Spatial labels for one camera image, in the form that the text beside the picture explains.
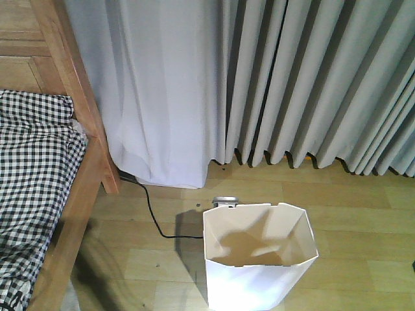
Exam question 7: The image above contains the white plastic trash bin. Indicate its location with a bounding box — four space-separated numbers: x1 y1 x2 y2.
203 203 319 310

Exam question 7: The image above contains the white floor socket box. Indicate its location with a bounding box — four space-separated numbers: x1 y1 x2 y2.
212 196 239 208

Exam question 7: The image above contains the white sheer curtain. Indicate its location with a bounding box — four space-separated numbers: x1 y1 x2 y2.
65 1 222 189

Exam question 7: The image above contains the grey curtain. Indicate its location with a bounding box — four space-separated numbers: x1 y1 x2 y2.
214 1 414 177

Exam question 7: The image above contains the black white checkered blanket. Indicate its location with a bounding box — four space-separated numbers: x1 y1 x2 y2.
1 89 88 310

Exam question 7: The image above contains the black power cable on floor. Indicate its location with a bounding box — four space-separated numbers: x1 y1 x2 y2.
119 171 205 240

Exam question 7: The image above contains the wooden bed frame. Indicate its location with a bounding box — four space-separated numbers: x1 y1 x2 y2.
1 1 120 310

